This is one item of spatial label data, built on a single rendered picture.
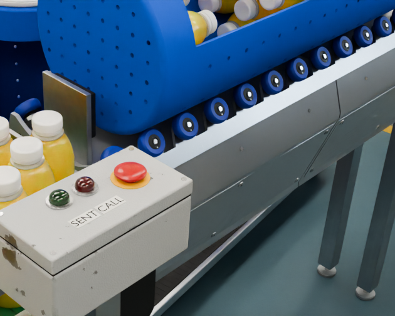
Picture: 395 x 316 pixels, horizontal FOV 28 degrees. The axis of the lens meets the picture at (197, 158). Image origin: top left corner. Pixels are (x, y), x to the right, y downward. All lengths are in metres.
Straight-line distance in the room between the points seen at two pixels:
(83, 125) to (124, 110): 0.07
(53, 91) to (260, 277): 1.37
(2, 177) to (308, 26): 0.64
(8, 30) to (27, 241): 0.78
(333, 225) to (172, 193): 1.53
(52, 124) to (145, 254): 0.23
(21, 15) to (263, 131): 0.49
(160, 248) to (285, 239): 1.72
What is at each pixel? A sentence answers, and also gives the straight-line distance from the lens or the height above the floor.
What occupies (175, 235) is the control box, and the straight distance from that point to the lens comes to 0.90.
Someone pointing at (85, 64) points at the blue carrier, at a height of 1.05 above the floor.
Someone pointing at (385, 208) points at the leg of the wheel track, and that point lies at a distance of 2.22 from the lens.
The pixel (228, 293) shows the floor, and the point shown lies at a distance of 2.36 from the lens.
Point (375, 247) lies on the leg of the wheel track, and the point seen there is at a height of 0.20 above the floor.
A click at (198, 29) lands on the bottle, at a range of 1.21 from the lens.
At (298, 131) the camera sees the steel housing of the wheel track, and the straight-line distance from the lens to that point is 1.47.
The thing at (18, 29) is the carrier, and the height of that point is 0.98.
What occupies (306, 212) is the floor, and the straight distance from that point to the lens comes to 2.72.
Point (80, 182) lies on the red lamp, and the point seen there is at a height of 1.11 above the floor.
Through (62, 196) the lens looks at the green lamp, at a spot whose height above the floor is 1.11.
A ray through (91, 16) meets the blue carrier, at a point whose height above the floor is 1.14.
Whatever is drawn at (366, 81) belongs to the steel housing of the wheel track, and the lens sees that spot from 1.65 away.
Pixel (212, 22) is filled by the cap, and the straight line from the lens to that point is 1.25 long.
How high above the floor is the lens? 1.59
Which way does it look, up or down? 33 degrees down
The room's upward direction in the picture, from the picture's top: 4 degrees clockwise
